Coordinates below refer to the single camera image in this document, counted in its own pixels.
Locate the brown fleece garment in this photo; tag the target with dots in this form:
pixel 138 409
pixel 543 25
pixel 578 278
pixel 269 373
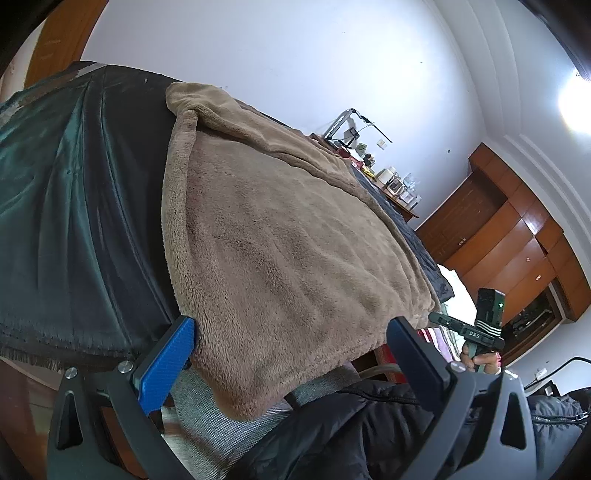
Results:
pixel 286 258

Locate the person's right hand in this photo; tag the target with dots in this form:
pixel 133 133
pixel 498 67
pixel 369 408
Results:
pixel 485 360

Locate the dark bed cover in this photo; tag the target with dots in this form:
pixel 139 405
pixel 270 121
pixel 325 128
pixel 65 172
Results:
pixel 78 221

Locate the black puffer jacket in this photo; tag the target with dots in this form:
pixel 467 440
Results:
pixel 360 434

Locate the wooden desk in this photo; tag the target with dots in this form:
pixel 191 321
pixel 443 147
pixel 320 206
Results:
pixel 392 198

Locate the ceiling light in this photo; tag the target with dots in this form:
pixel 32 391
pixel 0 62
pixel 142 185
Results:
pixel 577 101

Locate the grey knit sweater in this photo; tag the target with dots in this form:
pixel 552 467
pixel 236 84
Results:
pixel 207 424

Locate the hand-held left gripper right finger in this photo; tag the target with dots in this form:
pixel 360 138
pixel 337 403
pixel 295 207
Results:
pixel 415 360

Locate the wooden door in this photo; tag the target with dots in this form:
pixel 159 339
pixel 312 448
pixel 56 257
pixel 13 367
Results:
pixel 60 41

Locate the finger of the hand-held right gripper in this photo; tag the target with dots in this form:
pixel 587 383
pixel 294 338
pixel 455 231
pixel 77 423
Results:
pixel 445 321

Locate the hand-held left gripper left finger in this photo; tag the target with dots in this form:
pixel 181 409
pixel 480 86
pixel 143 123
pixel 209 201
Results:
pixel 168 364

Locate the wooden wardrobe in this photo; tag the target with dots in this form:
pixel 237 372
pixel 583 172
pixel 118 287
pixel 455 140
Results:
pixel 508 240

